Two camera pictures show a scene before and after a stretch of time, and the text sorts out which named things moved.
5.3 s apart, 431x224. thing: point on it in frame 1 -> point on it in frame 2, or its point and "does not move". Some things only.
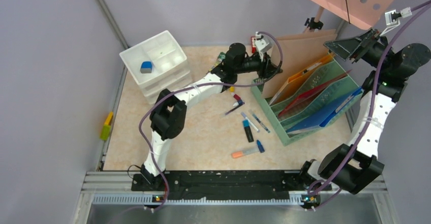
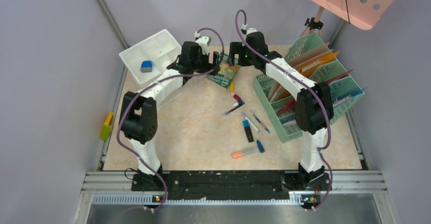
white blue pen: x=250 y=122 does not move
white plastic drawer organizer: x=157 y=63 does not move
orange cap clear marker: x=240 y=154 does not move
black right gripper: x=355 y=48 -> x=237 y=48
